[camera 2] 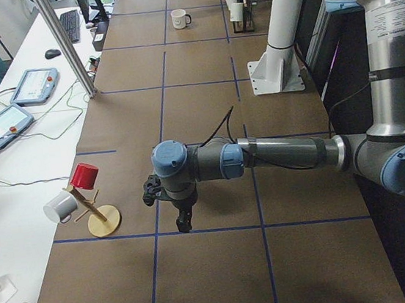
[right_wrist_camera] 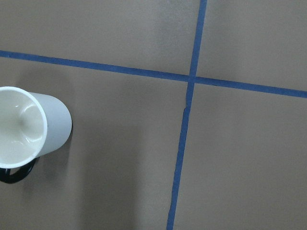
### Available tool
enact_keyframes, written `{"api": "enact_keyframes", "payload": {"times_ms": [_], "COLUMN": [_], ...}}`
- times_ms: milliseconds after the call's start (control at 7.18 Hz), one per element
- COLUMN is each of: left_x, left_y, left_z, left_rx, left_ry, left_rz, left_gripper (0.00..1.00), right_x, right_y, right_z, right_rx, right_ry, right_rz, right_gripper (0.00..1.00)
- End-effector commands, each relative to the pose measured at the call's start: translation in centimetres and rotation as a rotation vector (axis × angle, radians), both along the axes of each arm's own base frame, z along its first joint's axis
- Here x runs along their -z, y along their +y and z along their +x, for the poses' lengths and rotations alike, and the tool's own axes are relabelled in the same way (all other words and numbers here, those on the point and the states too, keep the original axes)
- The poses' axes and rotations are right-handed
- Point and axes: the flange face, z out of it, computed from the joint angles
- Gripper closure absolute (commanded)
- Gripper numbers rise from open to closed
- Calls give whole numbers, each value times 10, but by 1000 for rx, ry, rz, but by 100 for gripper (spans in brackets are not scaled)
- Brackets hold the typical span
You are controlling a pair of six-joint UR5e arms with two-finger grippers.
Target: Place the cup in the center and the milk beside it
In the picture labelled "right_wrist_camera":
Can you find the white mug with black handle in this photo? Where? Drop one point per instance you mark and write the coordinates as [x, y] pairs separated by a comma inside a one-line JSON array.
[[31, 125]]

